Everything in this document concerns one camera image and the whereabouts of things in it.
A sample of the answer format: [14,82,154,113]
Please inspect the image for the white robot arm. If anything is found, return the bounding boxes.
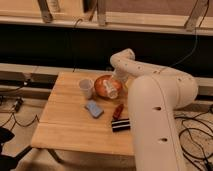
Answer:
[110,49,198,171]

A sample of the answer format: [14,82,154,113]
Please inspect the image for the orange ceramic bowl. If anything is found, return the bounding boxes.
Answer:
[94,75,122,99]

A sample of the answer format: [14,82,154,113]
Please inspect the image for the clear plastic cup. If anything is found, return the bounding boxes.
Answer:
[78,79,94,99]

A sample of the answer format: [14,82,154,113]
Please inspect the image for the blue sponge block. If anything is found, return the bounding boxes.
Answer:
[85,100,104,118]

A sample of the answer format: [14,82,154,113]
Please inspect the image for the small red bottle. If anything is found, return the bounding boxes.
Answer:
[113,104,124,120]

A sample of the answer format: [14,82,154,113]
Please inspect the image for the black white striped box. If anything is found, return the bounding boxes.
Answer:
[111,119,130,132]

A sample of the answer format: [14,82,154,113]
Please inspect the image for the wooden table board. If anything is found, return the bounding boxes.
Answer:
[31,71,133,156]

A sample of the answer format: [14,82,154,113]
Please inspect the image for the black object lower left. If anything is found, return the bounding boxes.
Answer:
[0,127,34,171]

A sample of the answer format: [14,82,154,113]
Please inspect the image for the black cable on floor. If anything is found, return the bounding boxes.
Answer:
[174,104,213,171]

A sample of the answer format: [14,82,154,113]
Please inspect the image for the black cable left floor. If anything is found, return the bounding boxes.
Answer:
[0,96,40,132]

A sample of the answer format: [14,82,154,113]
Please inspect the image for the thin hanging black cable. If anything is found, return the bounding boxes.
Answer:
[159,0,211,73]

